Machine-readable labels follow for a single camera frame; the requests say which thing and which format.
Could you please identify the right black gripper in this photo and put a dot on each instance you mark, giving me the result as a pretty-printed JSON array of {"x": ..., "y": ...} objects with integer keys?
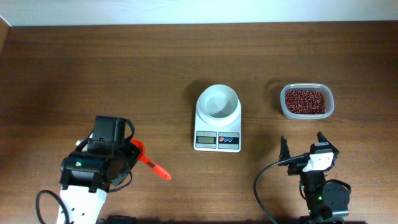
[{"x": 296, "y": 167}]

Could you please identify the orange measuring scoop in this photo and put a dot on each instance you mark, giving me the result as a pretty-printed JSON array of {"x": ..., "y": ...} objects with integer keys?
[{"x": 154, "y": 167}]

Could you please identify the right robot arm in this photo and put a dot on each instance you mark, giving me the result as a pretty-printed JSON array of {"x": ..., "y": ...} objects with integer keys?
[{"x": 327, "y": 200}]

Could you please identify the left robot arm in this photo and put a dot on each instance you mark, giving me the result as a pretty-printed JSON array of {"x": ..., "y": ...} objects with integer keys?
[{"x": 98, "y": 166}]

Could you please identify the white kitchen scale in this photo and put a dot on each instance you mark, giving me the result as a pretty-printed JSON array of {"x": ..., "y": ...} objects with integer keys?
[{"x": 217, "y": 135}]

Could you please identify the red beans in container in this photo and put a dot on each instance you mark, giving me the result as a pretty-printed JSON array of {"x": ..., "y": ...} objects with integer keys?
[{"x": 304, "y": 102}]

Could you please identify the clear plastic container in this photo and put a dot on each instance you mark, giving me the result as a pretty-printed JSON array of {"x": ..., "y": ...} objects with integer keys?
[{"x": 323, "y": 89}]

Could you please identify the white round bowl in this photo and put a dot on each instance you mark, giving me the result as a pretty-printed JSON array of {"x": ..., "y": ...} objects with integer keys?
[{"x": 219, "y": 102}]

